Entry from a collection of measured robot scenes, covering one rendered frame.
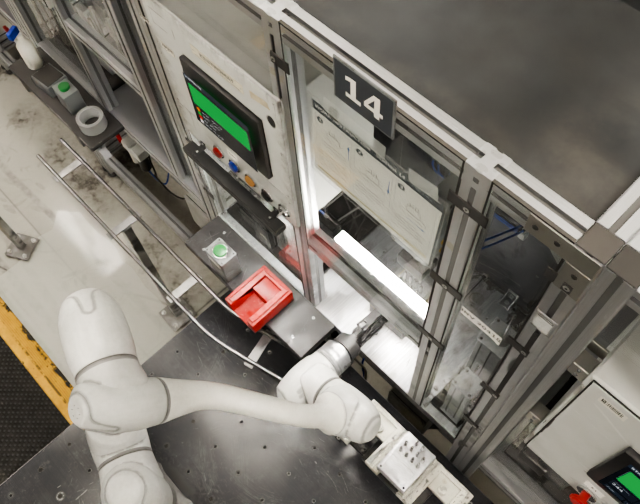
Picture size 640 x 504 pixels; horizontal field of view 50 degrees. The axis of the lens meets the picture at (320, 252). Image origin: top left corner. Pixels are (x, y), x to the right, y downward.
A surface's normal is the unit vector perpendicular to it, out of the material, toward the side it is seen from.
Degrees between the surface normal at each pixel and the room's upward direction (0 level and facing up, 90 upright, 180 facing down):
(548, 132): 0
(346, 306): 0
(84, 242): 0
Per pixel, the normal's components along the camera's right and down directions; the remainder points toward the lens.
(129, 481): -0.04, -0.32
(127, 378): 0.64, -0.46
